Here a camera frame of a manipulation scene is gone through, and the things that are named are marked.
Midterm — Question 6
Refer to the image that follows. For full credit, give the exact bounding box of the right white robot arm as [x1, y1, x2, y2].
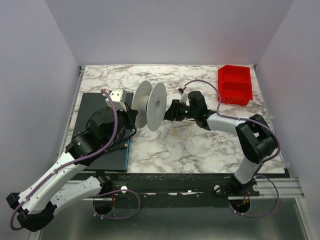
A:
[164, 91, 278, 185]

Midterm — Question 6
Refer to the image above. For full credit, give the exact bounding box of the thin yellow wire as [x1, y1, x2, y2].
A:
[134, 93, 196, 140]

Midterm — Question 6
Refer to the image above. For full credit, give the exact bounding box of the red plastic bin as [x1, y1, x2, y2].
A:
[217, 65, 253, 106]

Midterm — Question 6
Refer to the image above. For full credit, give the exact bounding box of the white cable spool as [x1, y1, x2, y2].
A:
[131, 81, 167, 132]

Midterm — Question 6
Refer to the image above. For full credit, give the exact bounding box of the black usb cable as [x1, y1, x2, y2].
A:
[84, 114, 138, 155]

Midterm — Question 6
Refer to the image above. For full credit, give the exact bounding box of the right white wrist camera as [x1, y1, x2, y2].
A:
[178, 86, 188, 104]

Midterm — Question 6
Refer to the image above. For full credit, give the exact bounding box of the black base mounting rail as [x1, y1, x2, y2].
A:
[93, 173, 259, 217]

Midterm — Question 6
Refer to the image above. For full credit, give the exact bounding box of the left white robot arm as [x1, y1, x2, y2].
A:
[6, 106, 138, 232]

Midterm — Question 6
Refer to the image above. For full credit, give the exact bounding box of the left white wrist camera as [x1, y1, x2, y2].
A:
[109, 88, 127, 112]

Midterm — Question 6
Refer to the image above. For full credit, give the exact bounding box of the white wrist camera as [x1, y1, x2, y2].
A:
[109, 88, 127, 112]
[178, 86, 188, 104]

